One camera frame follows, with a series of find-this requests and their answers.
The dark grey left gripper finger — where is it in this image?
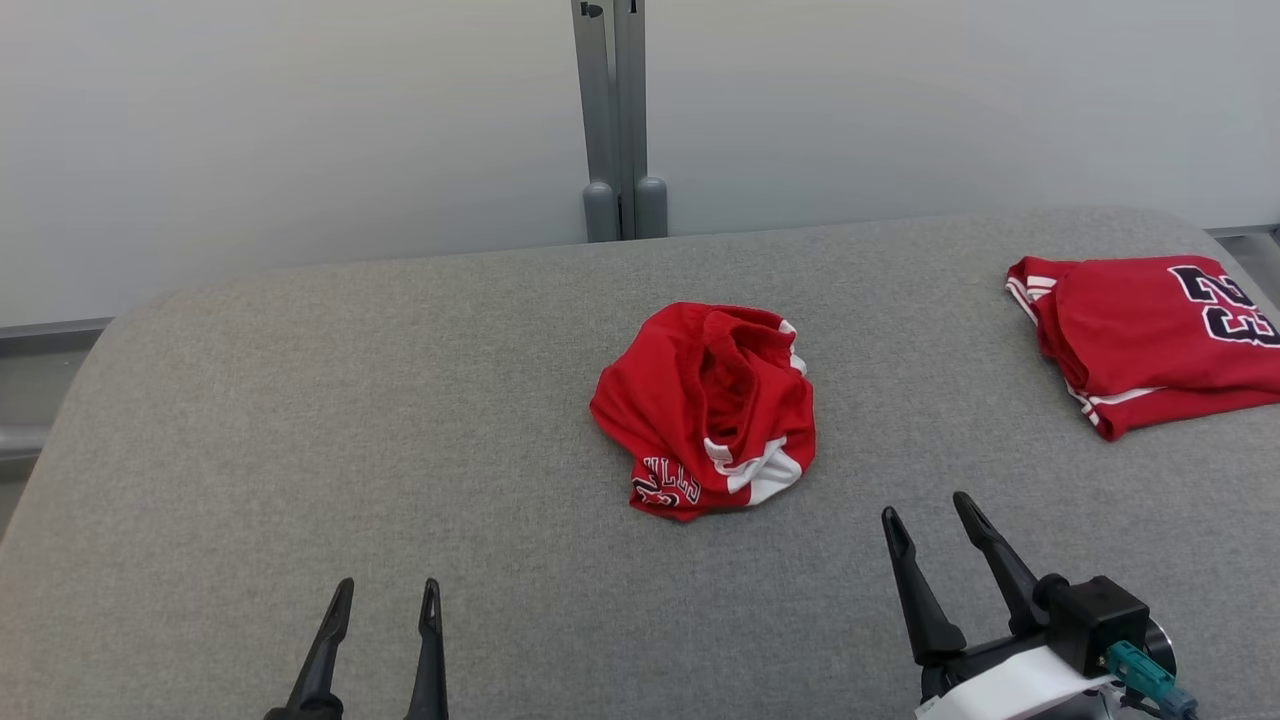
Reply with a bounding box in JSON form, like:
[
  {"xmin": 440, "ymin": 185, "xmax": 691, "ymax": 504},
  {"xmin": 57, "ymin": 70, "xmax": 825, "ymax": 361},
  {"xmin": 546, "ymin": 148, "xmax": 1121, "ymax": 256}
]
[
  {"xmin": 404, "ymin": 578, "xmax": 449, "ymax": 720},
  {"xmin": 263, "ymin": 577, "xmax": 355, "ymax": 720}
]

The grey metal partition post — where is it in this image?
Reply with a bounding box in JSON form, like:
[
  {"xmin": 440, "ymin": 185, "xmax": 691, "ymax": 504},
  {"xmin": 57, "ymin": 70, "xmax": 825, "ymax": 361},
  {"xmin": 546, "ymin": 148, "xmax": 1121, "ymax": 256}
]
[
  {"xmin": 612, "ymin": 0, "xmax": 669, "ymax": 241},
  {"xmin": 572, "ymin": 0, "xmax": 621, "ymax": 243}
]

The teal cable connector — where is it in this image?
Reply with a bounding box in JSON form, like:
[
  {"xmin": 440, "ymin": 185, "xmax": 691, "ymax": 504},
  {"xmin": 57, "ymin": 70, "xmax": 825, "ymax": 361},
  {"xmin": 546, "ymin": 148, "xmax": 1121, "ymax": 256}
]
[{"xmin": 1105, "ymin": 641, "xmax": 1199, "ymax": 720}]

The red garment with bulls print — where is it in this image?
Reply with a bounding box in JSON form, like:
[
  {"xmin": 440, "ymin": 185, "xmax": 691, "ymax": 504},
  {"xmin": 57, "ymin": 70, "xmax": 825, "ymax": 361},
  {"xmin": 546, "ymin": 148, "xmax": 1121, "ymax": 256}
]
[{"xmin": 589, "ymin": 302, "xmax": 817, "ymax": 523}]

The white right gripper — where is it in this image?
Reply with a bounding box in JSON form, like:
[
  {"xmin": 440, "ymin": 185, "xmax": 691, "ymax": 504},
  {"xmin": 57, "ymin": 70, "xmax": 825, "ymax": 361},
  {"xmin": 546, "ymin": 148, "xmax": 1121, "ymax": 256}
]
[{"xmin": 882, "ymin": 491, "xmax": 1113, "ymax": 720}]

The red and white jersey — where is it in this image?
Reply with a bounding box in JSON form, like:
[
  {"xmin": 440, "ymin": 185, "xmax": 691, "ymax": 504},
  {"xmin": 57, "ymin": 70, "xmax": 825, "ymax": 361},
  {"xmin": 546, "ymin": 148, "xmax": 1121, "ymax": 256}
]
[{"xmin": 1005, "ymin": 255, "xmax": 1280, "ymax": 442}]

